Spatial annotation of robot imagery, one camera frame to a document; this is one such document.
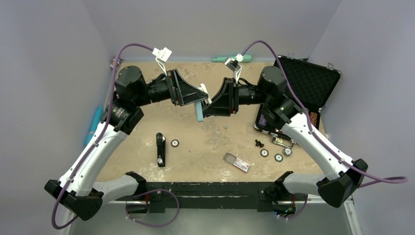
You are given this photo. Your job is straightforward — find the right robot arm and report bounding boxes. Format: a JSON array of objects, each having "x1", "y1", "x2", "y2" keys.
[{"x1": 203, "y1": 66, "x2": 368, "y2": 208}]

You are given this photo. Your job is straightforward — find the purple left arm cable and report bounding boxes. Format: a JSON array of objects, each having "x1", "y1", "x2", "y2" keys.
[{"x1": 50, "y1": 43, "x2": 180, "y2": 230}]

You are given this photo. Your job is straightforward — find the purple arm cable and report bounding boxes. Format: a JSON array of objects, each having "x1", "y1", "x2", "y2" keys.
[
  {"x1": 50, "y1": 43, "x2": 180, "y2": 230},
  {"x1": 241, "y1": 40, "x2": 409, "y2": 221}
]

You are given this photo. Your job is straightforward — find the brown poker chip right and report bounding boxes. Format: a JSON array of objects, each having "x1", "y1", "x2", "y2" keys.
[{"x1": 260, "y1": 149, "x2": 269, "y2": 157}]

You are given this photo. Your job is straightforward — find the green microphone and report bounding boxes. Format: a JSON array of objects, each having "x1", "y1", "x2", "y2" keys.
[{"x1": 211, "y1": 54, "x2": 253, "y2": 64}]

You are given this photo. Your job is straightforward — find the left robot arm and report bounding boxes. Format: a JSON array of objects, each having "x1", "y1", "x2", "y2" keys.
[{"x1": 45, "y1": 66, "x2": 209, "y2": 221}]

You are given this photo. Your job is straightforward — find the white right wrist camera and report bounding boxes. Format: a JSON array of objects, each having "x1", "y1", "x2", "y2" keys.
[{"x1": 224, "y1": 54, "x2": 244, "y2": 82}]

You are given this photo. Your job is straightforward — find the brown poker chip left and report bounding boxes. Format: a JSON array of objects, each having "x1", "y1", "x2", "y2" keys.
[{"x1": 171, "y1": 139, "x2": 180, "y2": 147}]

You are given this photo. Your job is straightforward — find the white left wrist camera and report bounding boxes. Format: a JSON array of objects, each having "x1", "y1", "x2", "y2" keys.
[{"x1": 152, "y1": 47, "x2": 172, "y2": 76}]

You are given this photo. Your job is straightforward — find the silver carabiner keys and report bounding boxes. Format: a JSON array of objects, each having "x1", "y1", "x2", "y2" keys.
[{"x1": 272, "y1": 137, "x2": 296, "y2": 149}]

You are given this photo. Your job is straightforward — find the black poker chip case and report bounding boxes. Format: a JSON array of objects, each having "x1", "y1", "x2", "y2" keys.
[{"x1": 254, "y1": 54, "x2": 342, "y2": 145}]

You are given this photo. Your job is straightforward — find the staple box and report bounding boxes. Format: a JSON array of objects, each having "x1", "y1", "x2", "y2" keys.
[{"x1": 223, "y1": 153, "x2": 250, "y2": 172}]

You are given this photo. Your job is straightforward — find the silver poker chip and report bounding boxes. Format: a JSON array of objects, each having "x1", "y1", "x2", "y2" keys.
[{"x1": 283, "y1": 148, "x2": 292, "y2": 156}]

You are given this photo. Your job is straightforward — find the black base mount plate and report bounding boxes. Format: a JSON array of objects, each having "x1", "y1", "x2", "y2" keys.
[{"x1": 114, "y1": 181, "x2": 307, "y2": 214}]

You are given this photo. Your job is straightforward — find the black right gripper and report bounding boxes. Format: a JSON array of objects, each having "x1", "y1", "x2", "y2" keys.
[{"x1": 203, "y1": 78, "x2": 270, "y2": 117}]

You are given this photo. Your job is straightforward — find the black stapler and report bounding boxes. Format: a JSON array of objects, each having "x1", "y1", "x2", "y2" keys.
[{"x1": 156, "y1": 133, "x2": 166, "y2": 167}]

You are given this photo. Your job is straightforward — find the small orange figurine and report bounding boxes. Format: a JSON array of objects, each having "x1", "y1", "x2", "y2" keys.
[{"x1": 110, "y1": 57, "x2": 122, "y2": 70}]

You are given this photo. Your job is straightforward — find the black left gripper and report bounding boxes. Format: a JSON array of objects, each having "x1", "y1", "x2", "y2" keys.
[{"x1": 133, "y1": 68, "x2": 208, "y2": 107}]

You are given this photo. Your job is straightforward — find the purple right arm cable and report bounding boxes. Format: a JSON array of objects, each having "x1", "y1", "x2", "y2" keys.
[{"x1": 241, "y1": 40, "x2": 409, "y2": 221}]

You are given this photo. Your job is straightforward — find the aluminium frame rail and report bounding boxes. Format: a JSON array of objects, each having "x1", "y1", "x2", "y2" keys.
[{"x1": 63, "y1": 182, "x2": 362, "y2": 235}]

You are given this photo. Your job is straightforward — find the teal cylinder left edge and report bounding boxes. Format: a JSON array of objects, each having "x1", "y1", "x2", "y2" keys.
[{"x1": 84, "y1": 106, "x2": 103, "y2": 146}]

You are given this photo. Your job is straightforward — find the green poker chip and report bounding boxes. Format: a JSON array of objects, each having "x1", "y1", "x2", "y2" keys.
[{"x1": 274, "y1": 154, "x2": 283, "y2": 163}]

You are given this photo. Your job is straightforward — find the brown poker chip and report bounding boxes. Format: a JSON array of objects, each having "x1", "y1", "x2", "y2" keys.
[
  {"x1": 260, "y1": 149, "x2": 269, "y2": 157},
  {"x1": 171, "y1": 139, "x2": 180, "y2": 147}
]

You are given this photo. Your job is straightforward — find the black screw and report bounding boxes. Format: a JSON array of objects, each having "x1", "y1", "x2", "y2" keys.
[{"x1": 255, "y1": 140, "x2": 264, "y2": 148}]

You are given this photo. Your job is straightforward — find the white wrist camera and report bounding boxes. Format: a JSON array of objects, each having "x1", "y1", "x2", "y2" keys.
[
  {"x1": 224, "y1": 54, "x2": 244, "y2": 82},
  {"x1": 152, "y1": 47, "x2": 172, "y2": 76}
]

